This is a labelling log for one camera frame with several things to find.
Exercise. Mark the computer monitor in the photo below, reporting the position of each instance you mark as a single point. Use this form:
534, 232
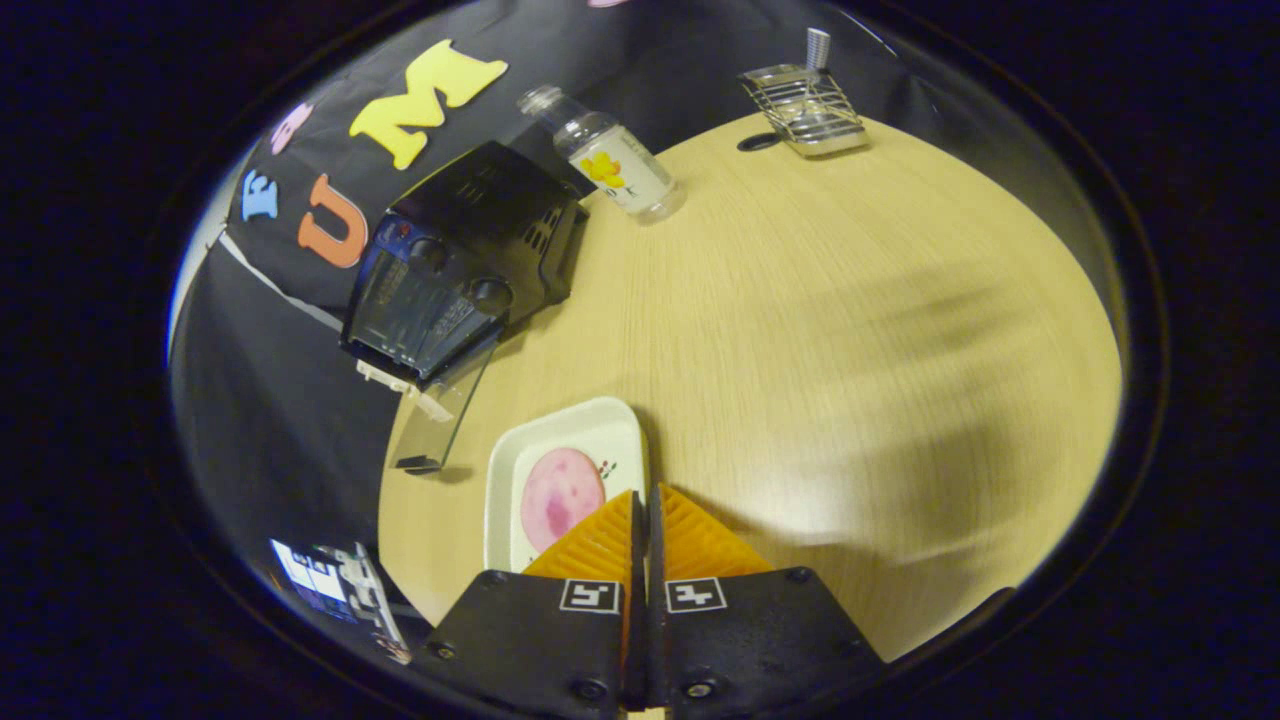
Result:
305, 570

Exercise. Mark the pink ham slice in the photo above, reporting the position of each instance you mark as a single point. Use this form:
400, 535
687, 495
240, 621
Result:
560, 500

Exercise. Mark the striped straw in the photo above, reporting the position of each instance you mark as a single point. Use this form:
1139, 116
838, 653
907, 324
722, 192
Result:
818, 48

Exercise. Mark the clear glass bottle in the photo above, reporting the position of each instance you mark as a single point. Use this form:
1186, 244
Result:
620, 170

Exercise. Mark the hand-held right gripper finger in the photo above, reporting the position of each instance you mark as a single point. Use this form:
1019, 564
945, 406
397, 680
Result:
657, 600
636, 600

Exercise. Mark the black electric oven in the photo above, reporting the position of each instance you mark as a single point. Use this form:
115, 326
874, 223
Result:
480, 220

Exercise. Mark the white square plate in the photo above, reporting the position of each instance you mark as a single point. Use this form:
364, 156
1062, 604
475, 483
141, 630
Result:
570, 430

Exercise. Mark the white side desk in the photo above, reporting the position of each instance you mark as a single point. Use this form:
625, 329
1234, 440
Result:
375, 605

